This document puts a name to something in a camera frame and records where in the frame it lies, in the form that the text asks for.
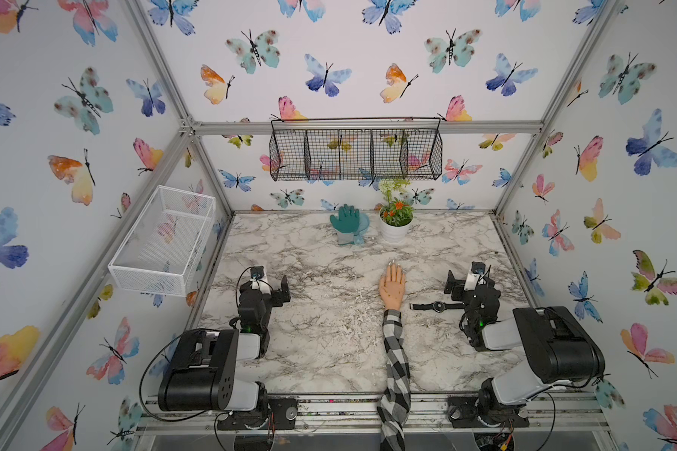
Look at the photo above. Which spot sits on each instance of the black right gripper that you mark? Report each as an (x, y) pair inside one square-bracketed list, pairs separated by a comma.
[(459, 288)]

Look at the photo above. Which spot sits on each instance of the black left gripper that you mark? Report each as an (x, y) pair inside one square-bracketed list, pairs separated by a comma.
[(275, 298)]

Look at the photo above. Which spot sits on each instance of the black wrist watch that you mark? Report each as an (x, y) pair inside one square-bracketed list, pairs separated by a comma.
[(437, 306)]

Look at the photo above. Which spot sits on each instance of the checkered sleeve forearm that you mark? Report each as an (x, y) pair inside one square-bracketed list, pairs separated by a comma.
[(395, 403)]

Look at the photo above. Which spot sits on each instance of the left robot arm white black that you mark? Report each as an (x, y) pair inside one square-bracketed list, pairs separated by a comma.
[(201, 375)]

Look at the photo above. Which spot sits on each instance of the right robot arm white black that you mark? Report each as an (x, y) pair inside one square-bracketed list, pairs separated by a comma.
[(558, 351)]

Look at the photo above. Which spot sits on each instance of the mannequin hand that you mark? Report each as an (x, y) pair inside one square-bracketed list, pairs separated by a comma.
[(392, 287)]

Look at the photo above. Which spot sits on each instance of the potted plant white pot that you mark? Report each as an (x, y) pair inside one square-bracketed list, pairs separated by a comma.
[(396, 213)]

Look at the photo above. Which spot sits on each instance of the teal hand-shaped holder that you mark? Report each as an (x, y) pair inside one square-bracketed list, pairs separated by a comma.
[(350, 225)]

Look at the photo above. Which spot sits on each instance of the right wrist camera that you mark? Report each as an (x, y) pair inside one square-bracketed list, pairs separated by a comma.
[(476, 275)]

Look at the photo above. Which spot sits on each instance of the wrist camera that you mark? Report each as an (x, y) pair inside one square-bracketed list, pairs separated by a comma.
[(476, 275), (258, 276)]

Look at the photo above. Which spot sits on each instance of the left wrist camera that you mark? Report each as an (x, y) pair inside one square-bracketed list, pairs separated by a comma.
[(258, 276)]

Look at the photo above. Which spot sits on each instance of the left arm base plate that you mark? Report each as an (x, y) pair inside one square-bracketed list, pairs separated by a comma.
[(275, 413)]

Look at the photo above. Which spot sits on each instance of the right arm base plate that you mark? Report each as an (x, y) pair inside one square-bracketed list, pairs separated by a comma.
[(479, 412)]

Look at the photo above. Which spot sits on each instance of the white mesh wall basket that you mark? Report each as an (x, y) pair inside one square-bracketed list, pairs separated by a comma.
[(163, 247)]

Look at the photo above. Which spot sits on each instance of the aluminium front rail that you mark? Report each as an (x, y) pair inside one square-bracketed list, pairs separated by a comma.
[(334, 413)]

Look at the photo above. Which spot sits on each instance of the black wire wall basket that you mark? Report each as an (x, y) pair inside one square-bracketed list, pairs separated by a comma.
[(360, 149)]

